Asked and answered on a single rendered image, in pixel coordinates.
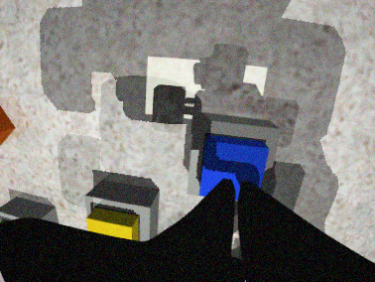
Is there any yellow button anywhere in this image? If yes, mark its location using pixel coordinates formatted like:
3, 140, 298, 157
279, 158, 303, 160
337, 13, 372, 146
84, 181, 160, 241

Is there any blue button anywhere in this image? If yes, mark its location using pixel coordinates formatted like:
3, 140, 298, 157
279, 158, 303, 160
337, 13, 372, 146
187, 113, 281, 201

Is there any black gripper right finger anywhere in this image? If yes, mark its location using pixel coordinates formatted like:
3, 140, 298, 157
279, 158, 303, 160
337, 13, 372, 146
236, 181, 375, 282

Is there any orange block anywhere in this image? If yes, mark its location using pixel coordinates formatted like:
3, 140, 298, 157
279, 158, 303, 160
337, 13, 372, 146
0, 106, 16, 144

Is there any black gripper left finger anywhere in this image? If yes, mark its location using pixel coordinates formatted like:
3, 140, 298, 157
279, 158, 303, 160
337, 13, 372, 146
0, 178, 247, 282

